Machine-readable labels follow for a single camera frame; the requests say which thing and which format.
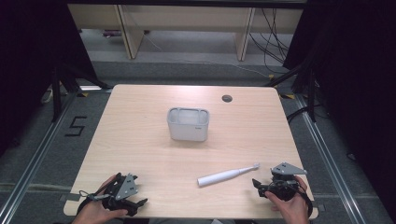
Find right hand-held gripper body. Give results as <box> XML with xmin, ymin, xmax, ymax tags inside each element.
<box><xmin>257</xmin><ymin>161</ymin><xmax>308</xmax><ymax>202</ymax></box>

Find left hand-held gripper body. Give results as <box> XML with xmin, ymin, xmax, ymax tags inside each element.
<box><xmin>102</xmin><ymin>173</ymin><xmax>139</xmax><ymax>217</ymax></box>

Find white electric toothbrush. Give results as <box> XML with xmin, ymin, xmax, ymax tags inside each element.
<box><xmin>196</xmin><ymin>162</ymin><xmax>261</xmax><ymax>189</ymax></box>

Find white toothbrush holder box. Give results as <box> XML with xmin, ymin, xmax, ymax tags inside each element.
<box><xmin>166</xmin><ymin>106</ymin><xmax>210</xmax><ymax>143</ymax></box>

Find person's right hand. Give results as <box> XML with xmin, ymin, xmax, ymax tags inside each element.
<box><xmin>264</xmin><ymin>175</ymin><xmax>310</xmax><ymax>219</ymax></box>

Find person's left hand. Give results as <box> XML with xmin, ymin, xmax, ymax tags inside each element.
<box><xmin>74</xmin><ymin>174</ymin><xmax>129</xmax><ymax>224</ymax></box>

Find grey tape piece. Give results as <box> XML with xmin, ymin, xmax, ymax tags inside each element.
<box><xmin>60</xmin><ymin>193</ymin><xmax>82</xmax><ymax>202</ymax></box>
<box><xmin>311</xmin><ymin>200</ymin><xmax>327</xmax><ymax>213</ymax></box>

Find black metal stand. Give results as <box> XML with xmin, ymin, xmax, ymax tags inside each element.
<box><xmin>264</xmin><ymin>60</ymin><xmax>319</xmax><ymax>123</ymax></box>
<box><xmin>50</xmin><ymin>61</ymin><xmax>110</xmax><ymax>123</ymax></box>

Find black curtain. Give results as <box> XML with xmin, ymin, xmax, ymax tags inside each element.
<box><xmin>0</xmin><ymin>0</ymin><xmax>98</xmax><ymax>157</ymax></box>
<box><xmin>283</xmin><ymin>0</ymin><xmax>396</xmax><ymax>216</ymax></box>

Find black wrist strap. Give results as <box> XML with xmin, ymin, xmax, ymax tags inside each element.
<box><xmin>297</xmin><ymin>183</ymin><xmax>314</xmax><ymax>218</ymax></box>
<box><xmin>76</xmin><ymin>195</ymin><xmax>95</xmax><ymax>217</ymax></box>

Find metal floor rail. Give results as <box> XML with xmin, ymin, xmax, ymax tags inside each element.
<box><xmin>294</xmin><ymin>93</ymin><xmax>366</xmax><ymax>224</ymax></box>
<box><xmin>0</xmin><ymin>91</ymin><xmax>79</xmax><ymax>224</ymax></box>

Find black floor cable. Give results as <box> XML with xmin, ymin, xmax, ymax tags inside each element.
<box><xmin>286</xmin><ymin>105</ymin><xmax>313</xmax><ymax>124</ymax></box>

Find hanging black cables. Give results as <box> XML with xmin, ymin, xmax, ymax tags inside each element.
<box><xmin>247</xmin><ymin>8</ymin><xmax>294</xmax><ymax>75</ymax></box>

